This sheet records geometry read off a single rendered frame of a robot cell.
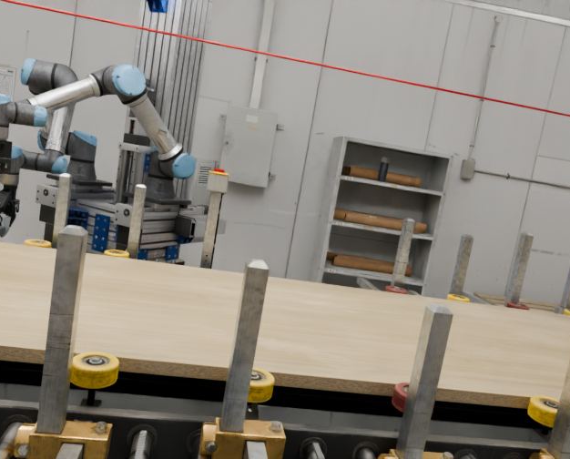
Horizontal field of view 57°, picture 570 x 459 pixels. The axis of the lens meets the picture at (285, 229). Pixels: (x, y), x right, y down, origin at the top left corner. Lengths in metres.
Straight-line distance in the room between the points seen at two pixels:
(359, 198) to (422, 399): 3.72
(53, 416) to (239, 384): 0.29
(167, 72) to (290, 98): 1.98
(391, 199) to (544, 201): 1.39
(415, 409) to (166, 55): 2.17
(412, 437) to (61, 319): 0.61
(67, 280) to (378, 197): 3.97
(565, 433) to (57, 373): 0.88
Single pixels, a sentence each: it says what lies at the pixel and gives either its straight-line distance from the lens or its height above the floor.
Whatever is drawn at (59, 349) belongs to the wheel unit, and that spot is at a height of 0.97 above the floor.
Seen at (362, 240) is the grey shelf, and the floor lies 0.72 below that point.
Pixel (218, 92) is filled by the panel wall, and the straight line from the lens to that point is 4.53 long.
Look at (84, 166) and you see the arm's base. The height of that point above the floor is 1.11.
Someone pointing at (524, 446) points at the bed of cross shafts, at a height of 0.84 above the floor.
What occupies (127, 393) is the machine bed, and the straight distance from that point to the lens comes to 1.14.
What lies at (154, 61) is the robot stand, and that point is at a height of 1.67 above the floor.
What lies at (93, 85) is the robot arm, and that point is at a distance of 2.31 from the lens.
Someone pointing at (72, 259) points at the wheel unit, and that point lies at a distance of 0.84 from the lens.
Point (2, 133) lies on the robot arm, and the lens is 2.08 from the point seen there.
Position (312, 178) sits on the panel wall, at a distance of 4.54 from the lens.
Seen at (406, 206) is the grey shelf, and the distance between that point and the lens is 4.72.
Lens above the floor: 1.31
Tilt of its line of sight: 8 degrees down
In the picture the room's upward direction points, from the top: 10 degrees clockwise
